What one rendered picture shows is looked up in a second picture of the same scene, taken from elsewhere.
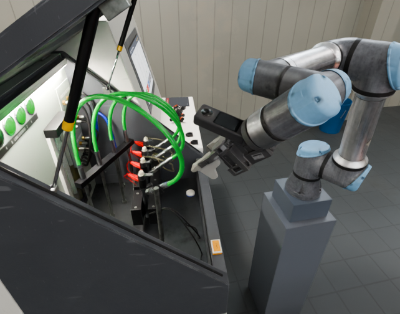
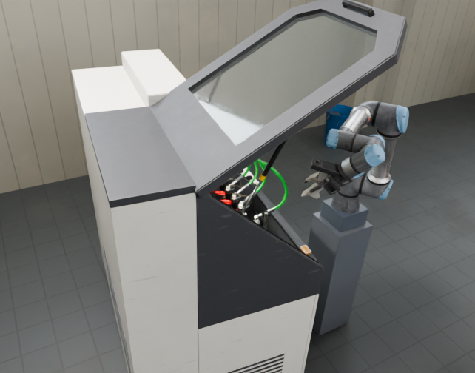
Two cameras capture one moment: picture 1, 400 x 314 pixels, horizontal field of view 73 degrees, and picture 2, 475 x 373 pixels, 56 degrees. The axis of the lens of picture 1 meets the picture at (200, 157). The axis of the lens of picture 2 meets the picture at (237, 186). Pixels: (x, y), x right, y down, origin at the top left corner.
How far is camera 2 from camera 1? 1.26 m
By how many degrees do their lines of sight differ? 15
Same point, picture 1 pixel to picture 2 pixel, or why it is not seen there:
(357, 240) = (384, 254)
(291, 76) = (358, 140)
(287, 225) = (339, 234)
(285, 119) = (363, 164)
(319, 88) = (377, 151)
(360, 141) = (385, 164)
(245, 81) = (332, 142)
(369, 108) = (388, 143)
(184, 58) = not seen: hidden behind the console
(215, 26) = (200, 35)
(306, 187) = (350, 202)
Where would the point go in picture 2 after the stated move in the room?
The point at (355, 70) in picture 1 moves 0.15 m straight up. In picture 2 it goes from (379, 122) to (386, 91)
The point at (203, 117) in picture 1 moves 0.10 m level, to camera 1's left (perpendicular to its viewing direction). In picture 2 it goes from (317, 165) to (293, 168)
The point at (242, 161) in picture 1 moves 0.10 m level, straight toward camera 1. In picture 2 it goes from (337, 186) to (345, 200)
